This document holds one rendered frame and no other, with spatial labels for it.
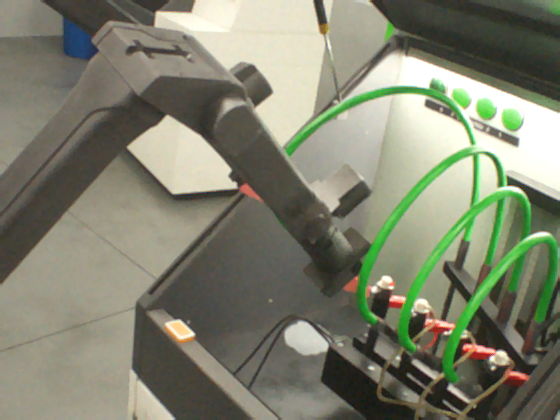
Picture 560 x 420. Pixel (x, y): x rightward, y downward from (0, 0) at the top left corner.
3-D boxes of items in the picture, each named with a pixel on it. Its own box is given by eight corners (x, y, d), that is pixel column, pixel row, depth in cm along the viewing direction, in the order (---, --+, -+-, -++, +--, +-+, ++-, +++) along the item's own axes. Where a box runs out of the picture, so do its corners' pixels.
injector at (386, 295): (339, 388, 126) (364, 285, 118) (359, 380, 129) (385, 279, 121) (349, 397, 124) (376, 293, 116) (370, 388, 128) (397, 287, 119)
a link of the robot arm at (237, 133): (130, 60, 64) (198, 136, 60) (178, 17, 64) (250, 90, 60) (264, 201, 104) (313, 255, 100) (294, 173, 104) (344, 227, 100)
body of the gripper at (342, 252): (377, 252, 109) (354, 220, 105) (326, 297, 109) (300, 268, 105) (356, 233, 115) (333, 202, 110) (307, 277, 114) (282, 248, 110)
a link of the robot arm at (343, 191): (263, 188, 99) (304, 232, 96) (327, 132, 100) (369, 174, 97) (283, 215, 110) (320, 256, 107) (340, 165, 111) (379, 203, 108)
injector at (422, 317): (370, 413, 121) (399, 309, 113) (390, 404, 124) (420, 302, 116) (381, 423, 119) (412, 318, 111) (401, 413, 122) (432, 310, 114)
